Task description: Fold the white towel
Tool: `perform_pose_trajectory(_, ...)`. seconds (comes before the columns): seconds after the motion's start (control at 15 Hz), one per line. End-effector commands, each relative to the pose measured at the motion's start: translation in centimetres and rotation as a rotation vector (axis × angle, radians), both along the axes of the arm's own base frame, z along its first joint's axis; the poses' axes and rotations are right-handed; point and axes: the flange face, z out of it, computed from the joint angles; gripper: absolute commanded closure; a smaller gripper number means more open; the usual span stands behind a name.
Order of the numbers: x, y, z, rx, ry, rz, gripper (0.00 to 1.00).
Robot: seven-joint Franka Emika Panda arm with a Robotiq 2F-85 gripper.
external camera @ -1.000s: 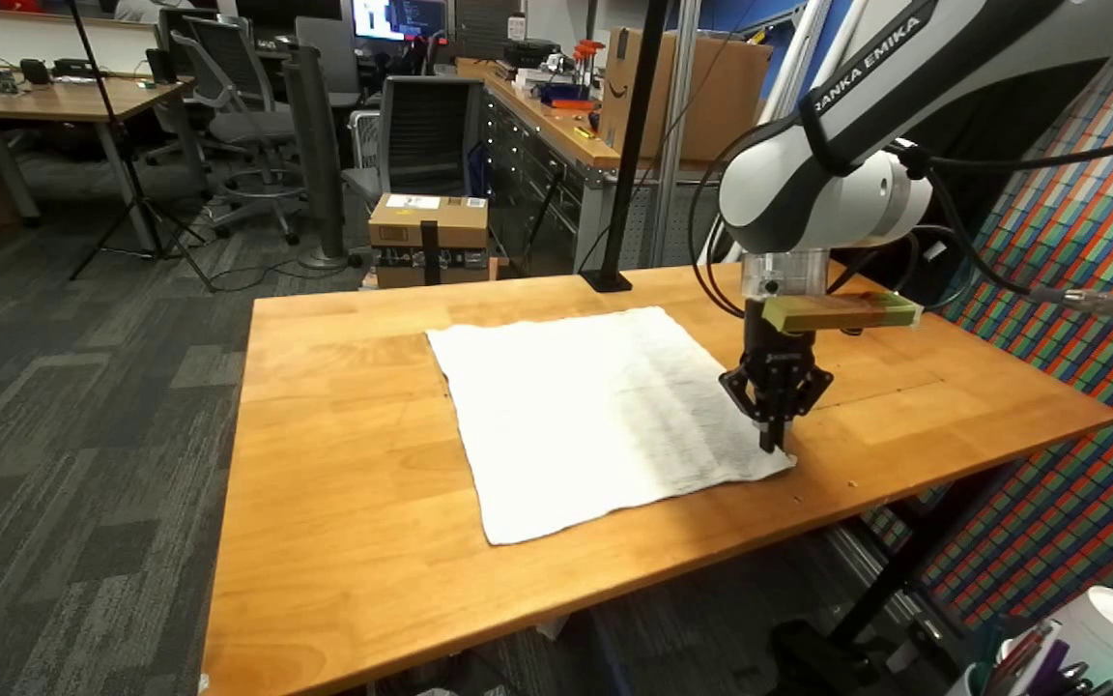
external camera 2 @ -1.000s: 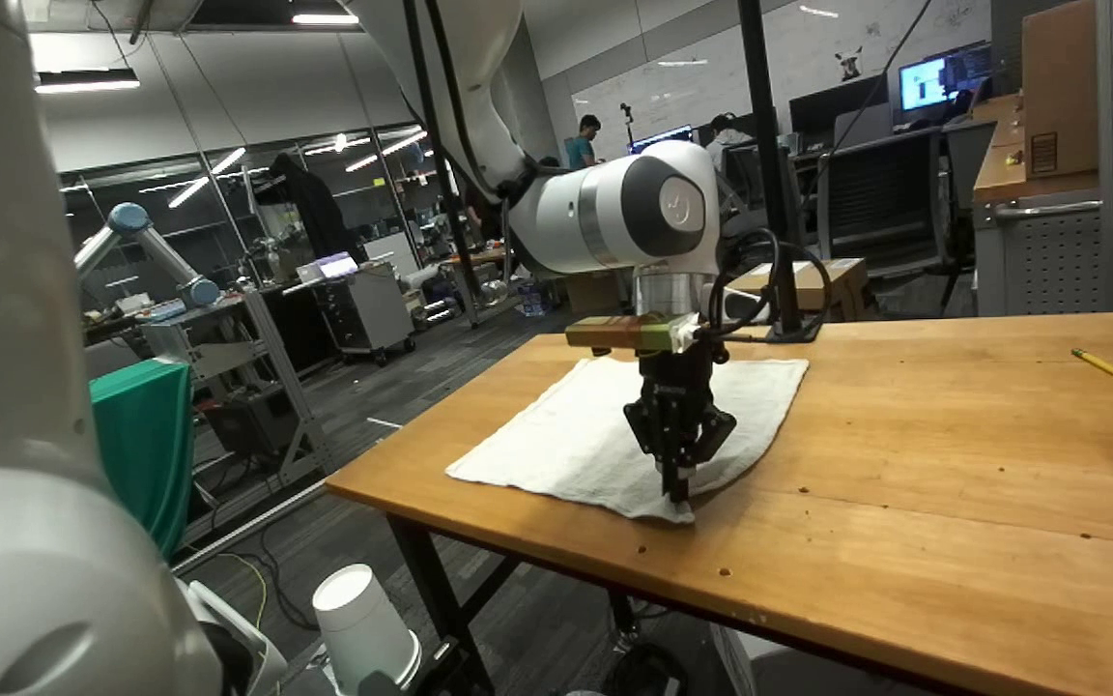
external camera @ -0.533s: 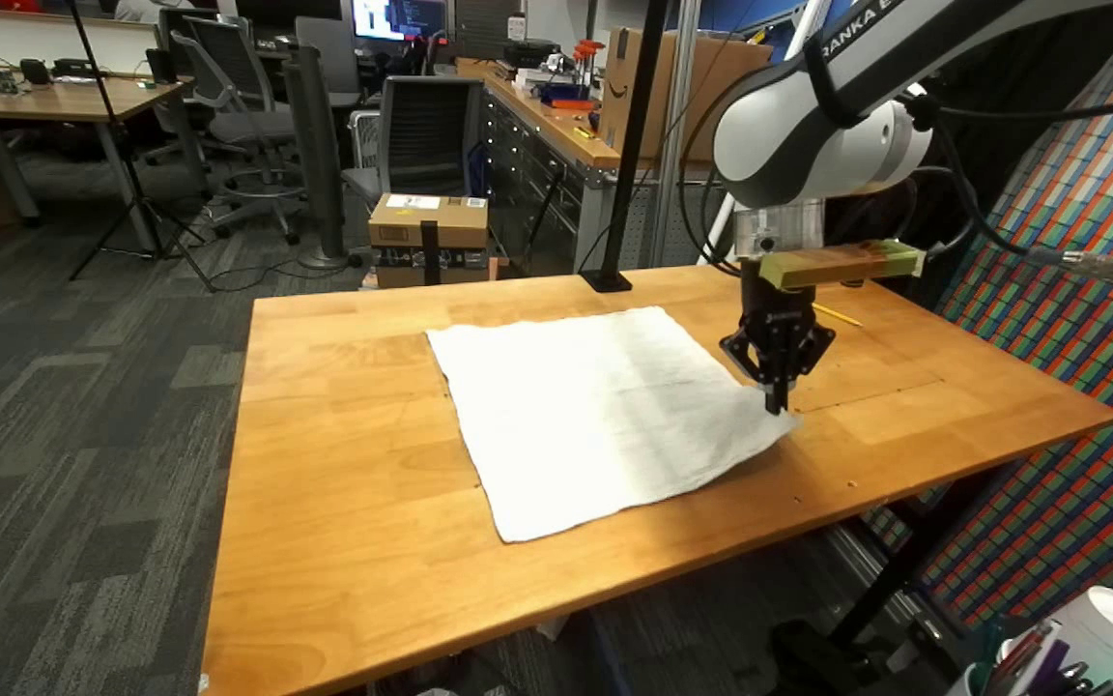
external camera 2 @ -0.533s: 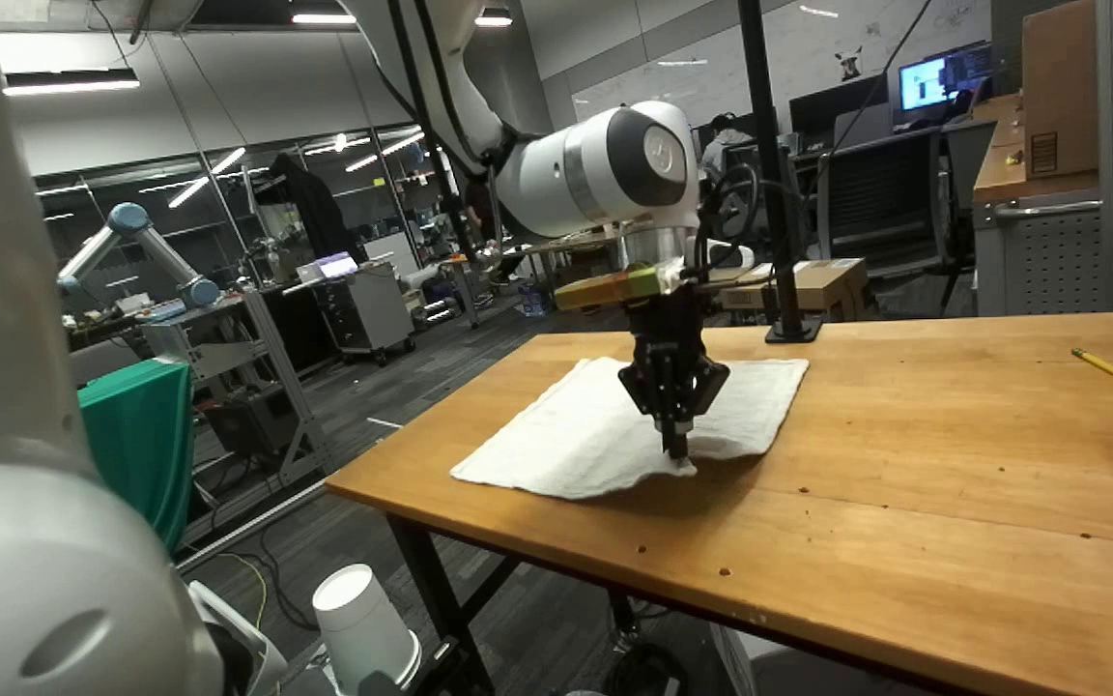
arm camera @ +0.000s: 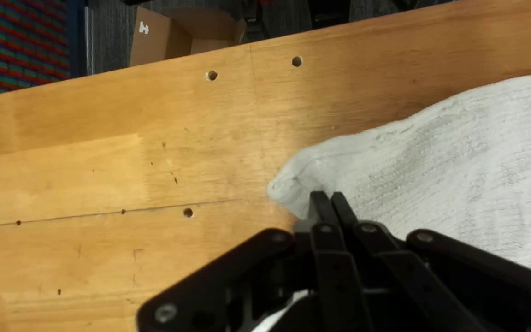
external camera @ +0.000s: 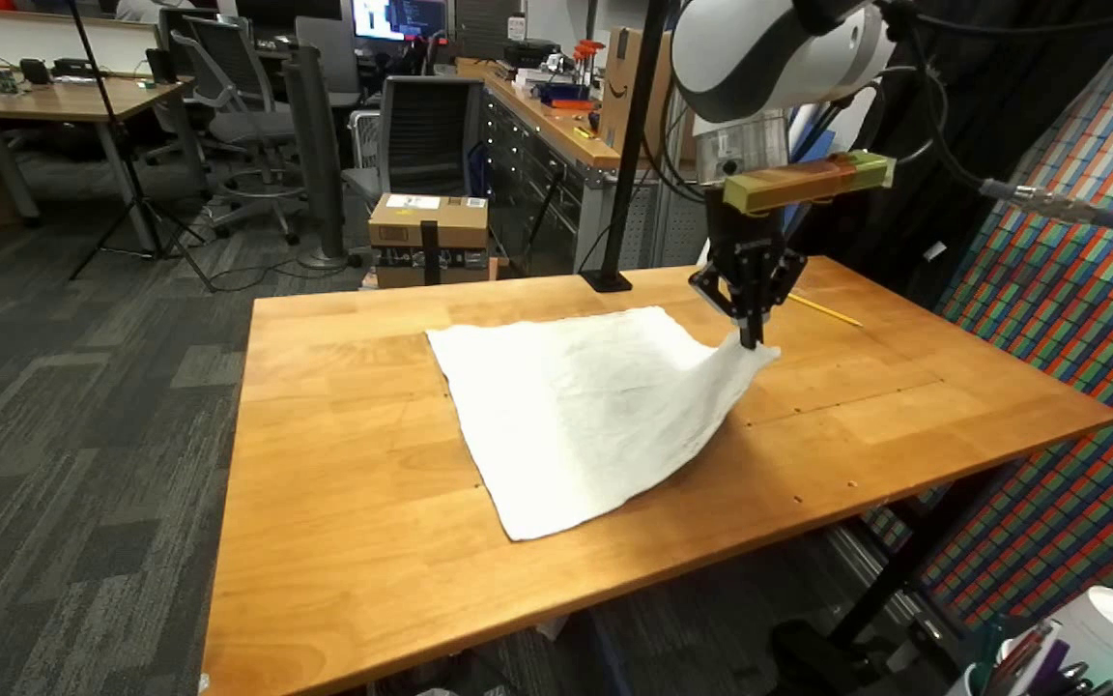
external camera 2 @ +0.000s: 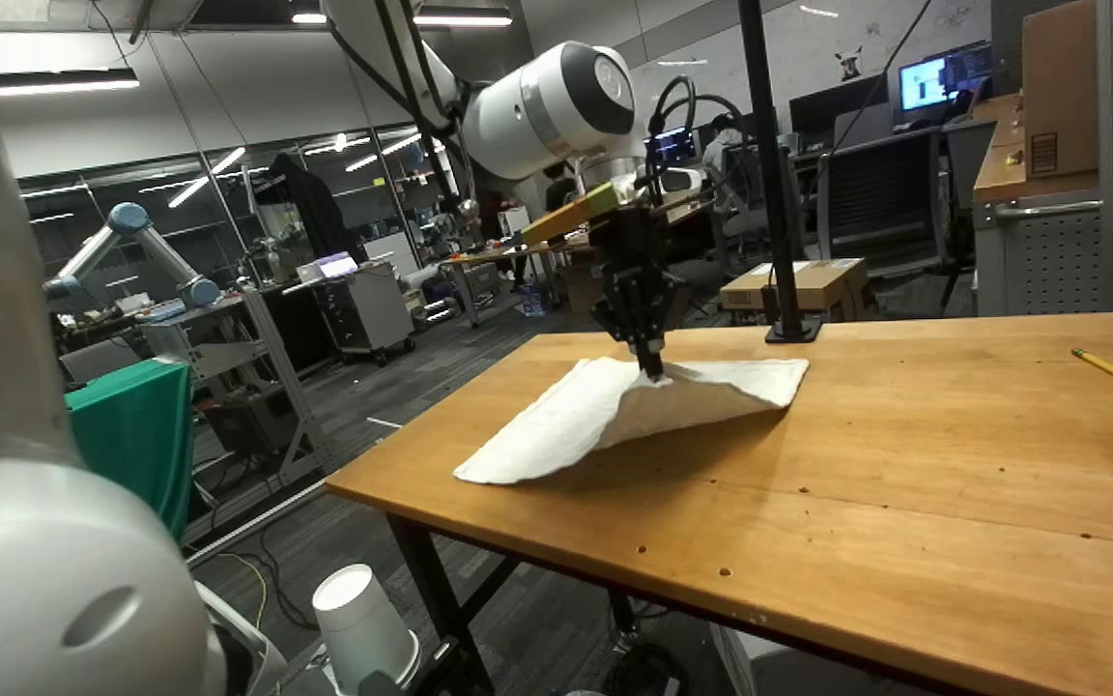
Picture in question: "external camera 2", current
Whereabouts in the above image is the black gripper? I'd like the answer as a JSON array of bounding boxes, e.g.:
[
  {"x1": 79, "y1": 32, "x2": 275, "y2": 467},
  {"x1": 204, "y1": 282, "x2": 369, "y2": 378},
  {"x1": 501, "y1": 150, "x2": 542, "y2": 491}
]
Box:
[{"x1": 591, "y1": 205, "x2": 678, "y2": 387}]

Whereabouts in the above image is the white terry towel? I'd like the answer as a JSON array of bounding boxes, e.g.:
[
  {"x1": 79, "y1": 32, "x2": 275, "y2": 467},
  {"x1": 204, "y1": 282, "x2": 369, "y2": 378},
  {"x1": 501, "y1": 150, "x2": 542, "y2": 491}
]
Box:
[{"x1": 453, "y1": 351, "x2": 811, "y2": 491}]

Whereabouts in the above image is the black upright pole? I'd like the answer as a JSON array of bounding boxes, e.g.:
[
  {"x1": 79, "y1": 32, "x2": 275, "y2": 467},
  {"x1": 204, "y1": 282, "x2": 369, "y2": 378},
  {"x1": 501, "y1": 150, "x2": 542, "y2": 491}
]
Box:
[{"x1": 735, "y1": 0, "x2": 829, "y2": 348}]

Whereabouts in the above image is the grey equipment cabinet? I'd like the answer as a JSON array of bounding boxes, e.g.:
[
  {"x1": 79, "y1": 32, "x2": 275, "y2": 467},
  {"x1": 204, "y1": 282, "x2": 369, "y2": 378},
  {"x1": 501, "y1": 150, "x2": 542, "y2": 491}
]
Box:
[{"x1": 315, "y1": 262, "x2": 416, "y2": 364}]

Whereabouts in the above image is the black hanging jacket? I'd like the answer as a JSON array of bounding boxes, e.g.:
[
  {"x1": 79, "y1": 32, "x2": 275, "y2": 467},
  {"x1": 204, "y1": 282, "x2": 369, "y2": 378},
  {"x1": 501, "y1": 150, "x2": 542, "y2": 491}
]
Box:
[{"x1": 262, "y1": 150, "x2": 356, "y2": 262}]

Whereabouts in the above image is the lit computer monitor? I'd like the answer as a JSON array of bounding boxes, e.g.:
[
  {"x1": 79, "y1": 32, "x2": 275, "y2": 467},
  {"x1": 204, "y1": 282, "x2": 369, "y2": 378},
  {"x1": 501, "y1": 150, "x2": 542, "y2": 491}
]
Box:
[{"x1": 892, "y1": 48, "x2": 995, "y2": 128}]

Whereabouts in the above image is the white paper cup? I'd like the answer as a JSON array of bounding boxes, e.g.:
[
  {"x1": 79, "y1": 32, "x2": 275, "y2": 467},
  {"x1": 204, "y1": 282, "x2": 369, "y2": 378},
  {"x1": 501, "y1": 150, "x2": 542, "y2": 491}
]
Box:
[{"x1": 310, "y1": 562, "x2": 428, "y2": 696}]

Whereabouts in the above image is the long ceiling light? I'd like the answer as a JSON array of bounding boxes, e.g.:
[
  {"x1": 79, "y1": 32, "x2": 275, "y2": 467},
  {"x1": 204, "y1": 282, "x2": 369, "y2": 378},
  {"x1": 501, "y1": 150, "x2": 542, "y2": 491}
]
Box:
[
  {"x1": 285, "y1": 9, "x2": 519, "y2": 32},
  {"x1": 0, "y1": 66, "x2": 141, "y2": 99}
]

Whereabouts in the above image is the grey drawer cabinet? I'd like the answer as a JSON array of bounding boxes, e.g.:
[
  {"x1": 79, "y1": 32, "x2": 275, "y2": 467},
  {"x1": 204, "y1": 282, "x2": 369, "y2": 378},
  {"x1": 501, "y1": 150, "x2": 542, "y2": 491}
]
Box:
[{"x1": 970, "y1": 93, "x2": 1113, "y2": 321}]

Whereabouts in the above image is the large cardboard box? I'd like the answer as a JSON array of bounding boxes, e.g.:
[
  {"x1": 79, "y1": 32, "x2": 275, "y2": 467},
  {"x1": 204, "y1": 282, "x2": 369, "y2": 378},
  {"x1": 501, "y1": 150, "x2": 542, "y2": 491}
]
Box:
[{"x1": 1016, "y1": 0, "x2": 1113, "y2": 181}]

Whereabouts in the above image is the teal plastic bin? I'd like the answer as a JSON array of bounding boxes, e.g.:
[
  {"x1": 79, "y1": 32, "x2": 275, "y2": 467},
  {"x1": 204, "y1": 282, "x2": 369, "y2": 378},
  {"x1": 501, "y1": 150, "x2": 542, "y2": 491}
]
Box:
[{"x1": 63, "y1": 356, "x2": 198, "y2": 544}]

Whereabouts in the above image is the black metal table frame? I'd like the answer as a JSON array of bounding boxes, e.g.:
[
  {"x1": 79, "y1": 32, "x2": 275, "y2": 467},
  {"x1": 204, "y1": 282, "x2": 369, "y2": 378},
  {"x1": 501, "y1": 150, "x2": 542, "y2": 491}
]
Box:
[{"x1": 380, "y1": 509, "x2": 713, "y2": 696}]

